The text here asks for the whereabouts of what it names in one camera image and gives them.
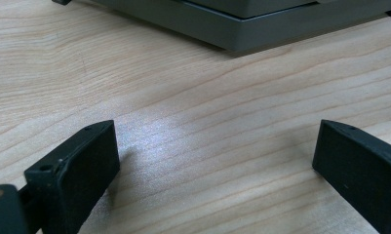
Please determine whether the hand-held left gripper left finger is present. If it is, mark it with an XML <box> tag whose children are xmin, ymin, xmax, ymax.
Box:
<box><xmin>23</xmin><ymin>119</ymin><xmax>121</xmax><ymax>234</ymax></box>

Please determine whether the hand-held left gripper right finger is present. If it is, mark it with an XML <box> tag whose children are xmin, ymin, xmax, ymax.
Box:
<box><xmin>311</xmin><ymin>119</ymin><xmax>391</xmax><ymax>234</ymax></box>

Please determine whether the dark grey corner rack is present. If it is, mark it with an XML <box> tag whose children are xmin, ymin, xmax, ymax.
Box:
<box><xmin>51</xmin><ymin>0</ymin><xmax>391</xmax><ymax>54</ymax></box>

